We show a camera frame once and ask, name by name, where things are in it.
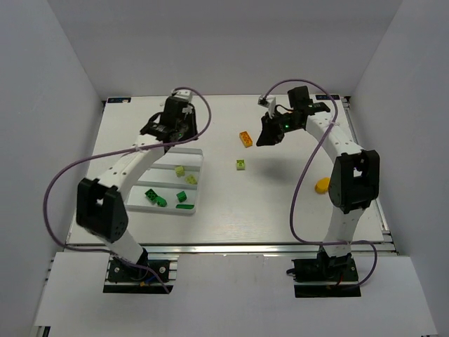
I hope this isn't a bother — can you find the orange long lego brick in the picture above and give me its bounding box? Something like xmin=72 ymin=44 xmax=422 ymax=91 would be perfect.
xmin=239 ymin=131 xmax=253 ymax=148

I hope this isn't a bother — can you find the light green square lego brick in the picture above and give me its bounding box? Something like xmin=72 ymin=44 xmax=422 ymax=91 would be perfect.
xmin=175 ymin=166 xmax=185 ymax=178

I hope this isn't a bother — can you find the light green upturned lego brick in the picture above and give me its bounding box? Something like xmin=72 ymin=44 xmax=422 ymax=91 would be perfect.
xmin=236 ymin=159 xmax=246 ymax=171

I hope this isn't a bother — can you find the light green sloped lego brick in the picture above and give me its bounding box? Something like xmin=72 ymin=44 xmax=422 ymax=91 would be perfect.
xmin=185 ymin=174 xmax=198 ymax=185

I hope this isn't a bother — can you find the dark green square lego brick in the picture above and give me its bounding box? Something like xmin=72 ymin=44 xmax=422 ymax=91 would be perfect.
xmin=176 ymin=191 xmax=187 ymax=203

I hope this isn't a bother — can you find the yellow round lego piece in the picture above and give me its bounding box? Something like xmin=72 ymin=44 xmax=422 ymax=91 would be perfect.
xmin=314 ymin=177 xmax=330 ymax=194

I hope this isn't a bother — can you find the green lego plate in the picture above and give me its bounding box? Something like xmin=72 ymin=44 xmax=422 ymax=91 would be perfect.
xmin=176 ymin=204 xmax=194 ymax=210

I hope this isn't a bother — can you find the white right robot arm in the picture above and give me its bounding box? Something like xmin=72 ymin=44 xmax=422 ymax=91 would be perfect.
xmin=256 ymin=86 xmax=380 ymax=258

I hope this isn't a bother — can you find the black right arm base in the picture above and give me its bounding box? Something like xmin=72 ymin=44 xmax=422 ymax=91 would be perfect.
xmin=286 ymin=251 xmax=361 ymax=298

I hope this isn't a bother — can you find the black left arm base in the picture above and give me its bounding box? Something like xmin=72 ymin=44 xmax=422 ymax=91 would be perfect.
xmin=103 ymin=258 xmax=177 ymax=295

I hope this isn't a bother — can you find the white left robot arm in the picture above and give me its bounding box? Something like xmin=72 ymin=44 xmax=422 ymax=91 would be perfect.
xmin=76 ymin=90 xmax=198 ymax=266

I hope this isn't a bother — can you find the blue right corner label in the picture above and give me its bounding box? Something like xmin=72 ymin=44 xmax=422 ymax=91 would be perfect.
xmin=315 ymin=94 xmax=340 ymax=100

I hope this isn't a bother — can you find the blue corner label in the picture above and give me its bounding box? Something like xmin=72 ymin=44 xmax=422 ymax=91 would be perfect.
xmin=315 ymin=94 xmax=340 ymax=100
xmin=107 ymin=97 xmax=131 ymax=104

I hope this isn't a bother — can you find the white divided sorting tray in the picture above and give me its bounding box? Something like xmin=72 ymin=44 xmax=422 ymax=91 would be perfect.
xmin=126 ymin=147 xmax=203 ymax=215

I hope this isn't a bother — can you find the blue left corner label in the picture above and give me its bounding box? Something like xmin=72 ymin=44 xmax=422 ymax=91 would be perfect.
xmin=107 ymin=97 xmax=131 ymax=104

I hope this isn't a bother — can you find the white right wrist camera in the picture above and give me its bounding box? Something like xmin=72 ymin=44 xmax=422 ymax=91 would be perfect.
xmin=257 ymin=95 xmax=276 ymax=119

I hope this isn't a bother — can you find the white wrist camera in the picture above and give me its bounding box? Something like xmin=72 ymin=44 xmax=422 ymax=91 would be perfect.
xmin=172 ymin=89 xmax=193 ymax=103
xmin=257 ymin=95 xmax=276 ymax=119

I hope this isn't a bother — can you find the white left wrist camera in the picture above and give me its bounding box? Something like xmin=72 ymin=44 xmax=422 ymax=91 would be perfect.
xmin=172 ymin=89 xmax=193 ymax=103

